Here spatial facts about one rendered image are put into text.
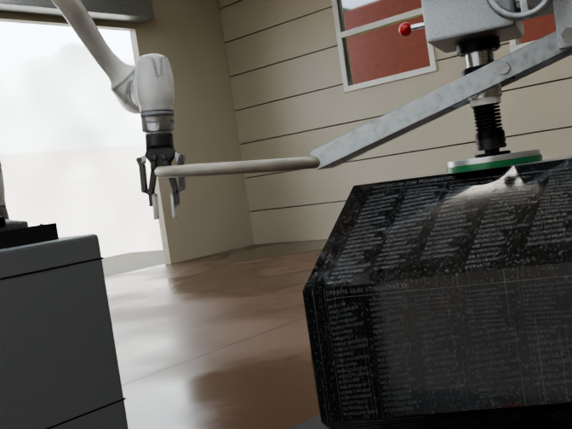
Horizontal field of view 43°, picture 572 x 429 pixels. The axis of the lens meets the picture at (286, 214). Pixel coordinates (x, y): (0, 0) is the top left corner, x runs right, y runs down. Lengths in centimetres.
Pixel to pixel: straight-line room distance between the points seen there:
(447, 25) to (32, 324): 113
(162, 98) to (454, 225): 84
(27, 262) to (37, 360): 21
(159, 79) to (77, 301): 63
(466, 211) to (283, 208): 871
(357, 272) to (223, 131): 894
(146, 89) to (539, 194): 103
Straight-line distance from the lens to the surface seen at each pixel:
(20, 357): 167
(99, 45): 210
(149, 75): 199
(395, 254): 169
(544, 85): 825
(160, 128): 198
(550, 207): 156
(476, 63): 178
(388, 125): 178
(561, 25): 172
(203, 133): 1031
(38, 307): 168
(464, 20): 171
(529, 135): 832
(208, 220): 1018
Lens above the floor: 86
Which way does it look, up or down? 3 degrees down
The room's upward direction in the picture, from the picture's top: 8 degrees counter-clockwise
